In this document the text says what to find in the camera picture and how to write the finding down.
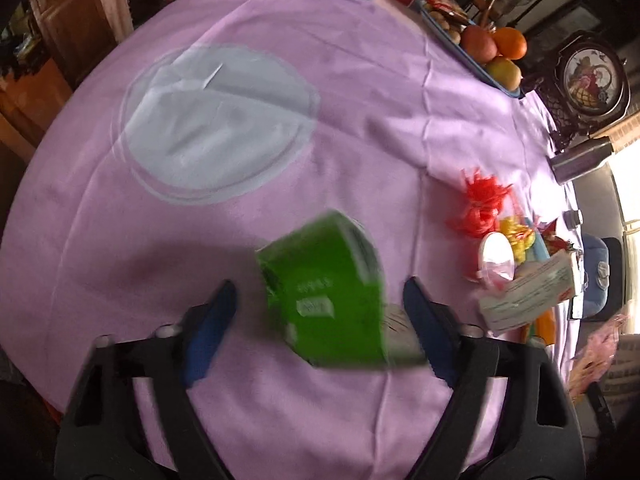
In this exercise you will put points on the blue fruit tray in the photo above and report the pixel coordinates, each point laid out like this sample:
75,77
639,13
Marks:
475,67

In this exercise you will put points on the round white lid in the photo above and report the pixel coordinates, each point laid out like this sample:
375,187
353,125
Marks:
496,260

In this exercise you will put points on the decorative picture plate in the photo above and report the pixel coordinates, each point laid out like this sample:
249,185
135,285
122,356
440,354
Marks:
592,82

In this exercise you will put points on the red ribbon decoration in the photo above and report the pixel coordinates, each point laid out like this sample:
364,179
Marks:
480,200

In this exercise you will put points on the green cardboard box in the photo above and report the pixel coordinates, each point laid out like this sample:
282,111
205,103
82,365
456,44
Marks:
325,290

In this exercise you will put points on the pale round disc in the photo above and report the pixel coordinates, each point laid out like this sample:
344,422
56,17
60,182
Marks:
215,125

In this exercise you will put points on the wooden cabinet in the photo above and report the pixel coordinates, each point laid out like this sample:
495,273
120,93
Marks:
70,25

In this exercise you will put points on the purple tablecloth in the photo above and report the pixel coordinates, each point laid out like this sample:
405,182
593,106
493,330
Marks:
380,160

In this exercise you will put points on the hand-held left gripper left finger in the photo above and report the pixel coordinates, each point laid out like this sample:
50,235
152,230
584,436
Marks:
207,330

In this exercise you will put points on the blue chair cushion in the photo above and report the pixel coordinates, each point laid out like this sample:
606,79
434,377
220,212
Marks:
597,275

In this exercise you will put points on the orange fruit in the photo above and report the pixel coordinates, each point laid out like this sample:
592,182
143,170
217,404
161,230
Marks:
511,42

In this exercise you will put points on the yellow-green apple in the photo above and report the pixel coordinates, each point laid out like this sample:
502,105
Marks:
504,73

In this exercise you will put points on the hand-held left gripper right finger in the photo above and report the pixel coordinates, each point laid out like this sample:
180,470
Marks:
427,325

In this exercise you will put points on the white paper packet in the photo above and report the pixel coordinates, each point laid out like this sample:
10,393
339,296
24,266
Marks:
530,292

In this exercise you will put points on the pink plastic bag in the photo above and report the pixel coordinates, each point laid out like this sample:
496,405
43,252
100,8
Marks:
597,355

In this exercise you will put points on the red apple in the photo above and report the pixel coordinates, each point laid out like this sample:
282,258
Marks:
478,44

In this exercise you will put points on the metal cup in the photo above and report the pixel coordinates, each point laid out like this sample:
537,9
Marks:
582,161

